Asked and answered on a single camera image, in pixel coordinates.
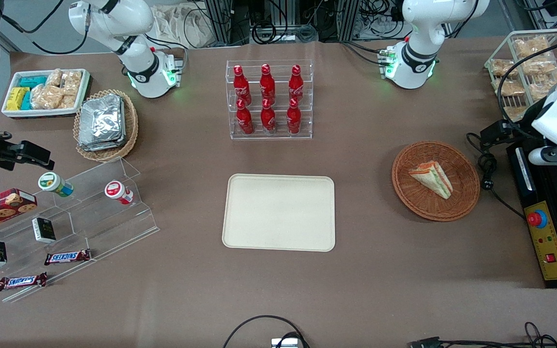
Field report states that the white wire rack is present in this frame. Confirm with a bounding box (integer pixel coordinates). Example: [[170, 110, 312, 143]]
[[484, 29, 557, 122]]

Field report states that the red lid yogurt cup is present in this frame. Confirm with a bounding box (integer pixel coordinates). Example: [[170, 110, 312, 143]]
[[104, 180, 134, 205]]

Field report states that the black machine yellow panel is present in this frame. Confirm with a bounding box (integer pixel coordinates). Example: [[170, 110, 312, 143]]
[[506, 138, 557, 289]]

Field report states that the round brown wicker basket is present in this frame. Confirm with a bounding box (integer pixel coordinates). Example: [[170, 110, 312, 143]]
[[392, 140, 481, 222]]

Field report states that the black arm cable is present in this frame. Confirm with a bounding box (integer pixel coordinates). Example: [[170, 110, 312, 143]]
[[0, 0, 90, 55], [497, 38, 557, 129]]

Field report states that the red cookie box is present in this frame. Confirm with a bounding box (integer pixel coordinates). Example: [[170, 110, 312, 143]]
[[0, 188, 38, 236]]

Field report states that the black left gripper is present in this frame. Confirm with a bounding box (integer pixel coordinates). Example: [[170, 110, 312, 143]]
[[480, 102, 550, 148]]

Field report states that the triangular sandwich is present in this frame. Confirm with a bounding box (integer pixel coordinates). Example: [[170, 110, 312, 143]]
[[409, 161, 454, 200]]

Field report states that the clear acrylic stepped shelf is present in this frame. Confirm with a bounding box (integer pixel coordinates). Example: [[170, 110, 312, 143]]
[[0, 156, 160, 304]]

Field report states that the beige cloth bag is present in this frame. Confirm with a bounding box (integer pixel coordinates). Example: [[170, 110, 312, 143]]
[[152, 4, 212, 49]]

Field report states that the clear acrylic bottle rack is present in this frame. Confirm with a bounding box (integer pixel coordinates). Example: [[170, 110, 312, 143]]
[[226, 59, 314, 141]]

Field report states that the snickers chocolate bar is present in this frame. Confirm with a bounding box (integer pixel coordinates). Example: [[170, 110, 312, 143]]
[[44, 249, 92, 266], [0, 272, 48, 291]]

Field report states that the red cola bottle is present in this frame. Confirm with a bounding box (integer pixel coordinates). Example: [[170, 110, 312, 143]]
[[260, 99, 277, 134], [233, 65, 252, 106], [286, 98, 302, 135], [289, 64, 305, 102], [260, 64, 276, 104], [235, 99, 254, 135]]

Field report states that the yellow snack pack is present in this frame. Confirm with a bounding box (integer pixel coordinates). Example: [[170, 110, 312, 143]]
[[6, 87, 30, 111]]

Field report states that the white rectangular snack tray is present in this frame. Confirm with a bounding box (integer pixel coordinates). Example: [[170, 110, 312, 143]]
[[1, 68, 90, 119]]

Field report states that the oval light wicker basket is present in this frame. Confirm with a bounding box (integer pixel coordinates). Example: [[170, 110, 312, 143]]
[[73, 89, 139, 162]]

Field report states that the cream plastic tray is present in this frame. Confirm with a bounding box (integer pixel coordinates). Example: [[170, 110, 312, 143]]
[[222, 174, 336, 252]]

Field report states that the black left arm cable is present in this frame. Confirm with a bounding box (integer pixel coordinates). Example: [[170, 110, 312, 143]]
[[497, 38, 557, 129]]

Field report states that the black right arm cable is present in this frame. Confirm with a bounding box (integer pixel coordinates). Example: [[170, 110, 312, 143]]
[[0, 0, 90, 55]]

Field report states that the silver foil packet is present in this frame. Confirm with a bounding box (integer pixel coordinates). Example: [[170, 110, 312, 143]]
[[79, 94, 125, 145], [78, 137, 127, 152]]

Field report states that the black looped cable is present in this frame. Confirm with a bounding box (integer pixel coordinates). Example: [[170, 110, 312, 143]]
[[222, 315, 310, 348]]

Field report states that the red emergency stop button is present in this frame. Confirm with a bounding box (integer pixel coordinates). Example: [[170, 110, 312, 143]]
[[527, 209, 548, 229]]

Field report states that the black power cable with plug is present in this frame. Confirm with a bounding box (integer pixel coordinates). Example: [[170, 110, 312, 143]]
[[466, 133, 526, 219]]

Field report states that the green lid yogurt cup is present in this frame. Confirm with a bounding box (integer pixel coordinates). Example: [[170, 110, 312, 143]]
[[38, 172, 74, 197]]

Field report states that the aluminium frame post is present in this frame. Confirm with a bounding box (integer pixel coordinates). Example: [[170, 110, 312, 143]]
[[204, 0, 251, 47], [338, 0, 362, 42]]

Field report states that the black tangled cable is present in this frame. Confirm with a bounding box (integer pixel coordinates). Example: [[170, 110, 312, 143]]
[[408, 321, 557, 348]]

